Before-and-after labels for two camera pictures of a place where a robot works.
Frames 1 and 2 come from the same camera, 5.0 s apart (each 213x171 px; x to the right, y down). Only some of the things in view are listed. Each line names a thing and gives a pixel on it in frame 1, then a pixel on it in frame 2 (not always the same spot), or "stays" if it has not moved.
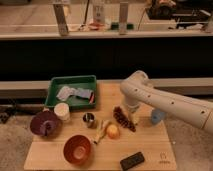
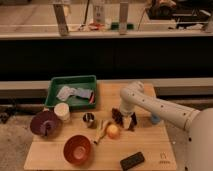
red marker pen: [92, 98] stays
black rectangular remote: [132, 161] stays
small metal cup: [89, 119] stays
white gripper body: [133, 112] -> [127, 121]
